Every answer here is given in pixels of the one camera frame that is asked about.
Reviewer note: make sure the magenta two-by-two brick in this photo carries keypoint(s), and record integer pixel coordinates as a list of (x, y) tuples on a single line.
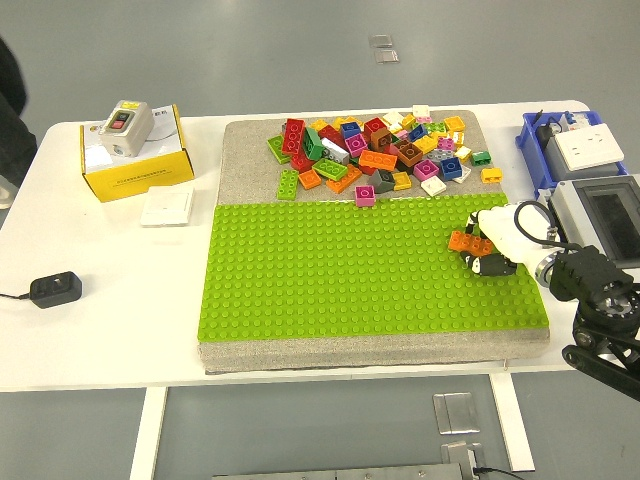
[(365, 196), (426, 170), (356, 145)]

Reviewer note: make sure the small yellow brick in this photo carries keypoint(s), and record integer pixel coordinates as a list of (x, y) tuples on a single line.
[(492, 174)]

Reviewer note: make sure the white wall socket plate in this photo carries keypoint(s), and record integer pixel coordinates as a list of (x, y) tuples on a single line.
[(590, 147)]

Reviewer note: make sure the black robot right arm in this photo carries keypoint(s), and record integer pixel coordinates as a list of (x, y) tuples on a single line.
[(585, 270)]

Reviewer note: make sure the yellow white cardboard box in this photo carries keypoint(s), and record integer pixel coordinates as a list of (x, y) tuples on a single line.
[(140, 175)]

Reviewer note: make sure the metal floor plate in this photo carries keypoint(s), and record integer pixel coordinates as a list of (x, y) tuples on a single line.
[(460, 455), (456, 412)]

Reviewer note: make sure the green studded baseplate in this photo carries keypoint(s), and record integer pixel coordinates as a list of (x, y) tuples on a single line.
[(325, 270)]

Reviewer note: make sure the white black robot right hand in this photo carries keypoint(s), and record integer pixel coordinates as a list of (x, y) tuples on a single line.
[(510, 235)]

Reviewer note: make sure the blue two-by-two brick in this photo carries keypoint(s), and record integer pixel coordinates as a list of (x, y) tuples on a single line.
[(351, 129), (451, 167)]

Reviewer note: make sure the small green brick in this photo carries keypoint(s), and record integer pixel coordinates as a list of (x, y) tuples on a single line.
[(481, 158)]

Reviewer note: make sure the grey push-button switch box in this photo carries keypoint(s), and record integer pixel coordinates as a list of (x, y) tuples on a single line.
[(132, 135)]

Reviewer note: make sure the lime two-by-three brick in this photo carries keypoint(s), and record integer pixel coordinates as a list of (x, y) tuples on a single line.
[(330, 168)]

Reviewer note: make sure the orange two-by-four brick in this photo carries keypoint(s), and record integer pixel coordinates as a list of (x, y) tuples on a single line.
[(470, 242)]

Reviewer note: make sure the blue plastic bin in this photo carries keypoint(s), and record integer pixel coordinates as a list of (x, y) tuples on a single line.
[(530, 135)]

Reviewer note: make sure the steel floor bar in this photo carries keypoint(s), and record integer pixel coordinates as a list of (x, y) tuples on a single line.
[(340, 472)]

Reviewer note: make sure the lime green brick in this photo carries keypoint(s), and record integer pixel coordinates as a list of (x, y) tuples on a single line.
[(276, 148), (436, 127)]

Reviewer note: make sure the black power adapter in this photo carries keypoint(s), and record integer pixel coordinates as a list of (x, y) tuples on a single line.
[(56, 290)]

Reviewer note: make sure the yellow two-by-two brick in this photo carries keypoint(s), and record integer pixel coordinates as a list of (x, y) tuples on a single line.
[(402, 181)]

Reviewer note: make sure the orange two-by-two brick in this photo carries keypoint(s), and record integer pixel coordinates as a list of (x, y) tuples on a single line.
[(310, 179)]

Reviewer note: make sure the dark grey brick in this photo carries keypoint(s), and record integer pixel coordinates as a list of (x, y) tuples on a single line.
[(384, 181)]

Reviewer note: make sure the orange-yellow brick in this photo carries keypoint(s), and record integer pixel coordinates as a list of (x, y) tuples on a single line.
[(455, 123)]

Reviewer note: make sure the light grey brick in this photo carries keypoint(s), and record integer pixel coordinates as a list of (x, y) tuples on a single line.
[(440, 155)]

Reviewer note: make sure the grey enclosure with dark window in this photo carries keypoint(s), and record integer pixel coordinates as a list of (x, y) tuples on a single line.
[(610, 210)]

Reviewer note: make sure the white two-by-two brick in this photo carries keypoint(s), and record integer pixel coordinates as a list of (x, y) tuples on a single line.
[(433, 186)]

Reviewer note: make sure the red two-by-four brick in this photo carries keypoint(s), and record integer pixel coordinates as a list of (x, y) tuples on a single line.
[(294, 136)]

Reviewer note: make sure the orange long brick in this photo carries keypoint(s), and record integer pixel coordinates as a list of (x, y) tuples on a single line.
[(346, 180)]

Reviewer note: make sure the white table leg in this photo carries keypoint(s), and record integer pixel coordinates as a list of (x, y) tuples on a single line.
[(512, 425), (147, 435)]

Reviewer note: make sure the white wall switch plate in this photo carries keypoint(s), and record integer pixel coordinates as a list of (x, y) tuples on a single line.
[(167, 205)]

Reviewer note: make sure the grey long brick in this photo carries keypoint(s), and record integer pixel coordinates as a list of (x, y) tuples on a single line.
[(336, 150)]

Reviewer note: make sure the grey metal box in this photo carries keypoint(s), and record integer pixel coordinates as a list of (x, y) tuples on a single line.
[(560, 160)]

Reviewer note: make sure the red two-by-two brick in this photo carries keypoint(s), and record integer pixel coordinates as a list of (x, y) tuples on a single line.
[(374, 125)]

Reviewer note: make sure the brown two-by-two brick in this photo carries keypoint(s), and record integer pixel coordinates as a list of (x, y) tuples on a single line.
[(410, 154), (381, 139)]

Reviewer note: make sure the grey-brown mat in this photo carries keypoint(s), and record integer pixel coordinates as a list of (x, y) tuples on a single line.
[(245, 150)]

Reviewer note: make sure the small magenta brick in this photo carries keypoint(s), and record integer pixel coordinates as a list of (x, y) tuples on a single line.
[(445, 144)]

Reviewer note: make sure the small white breaker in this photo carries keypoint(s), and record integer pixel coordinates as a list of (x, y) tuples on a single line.
[(577, 120)]

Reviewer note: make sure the dark green brick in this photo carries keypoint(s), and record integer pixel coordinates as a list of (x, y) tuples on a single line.
[(313, 143)]

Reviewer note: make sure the person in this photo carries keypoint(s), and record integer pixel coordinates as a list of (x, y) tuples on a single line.
[(10, 125)]

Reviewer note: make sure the small grey floor plate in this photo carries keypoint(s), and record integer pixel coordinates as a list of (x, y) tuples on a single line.
[(387, 56), (381, 41)]

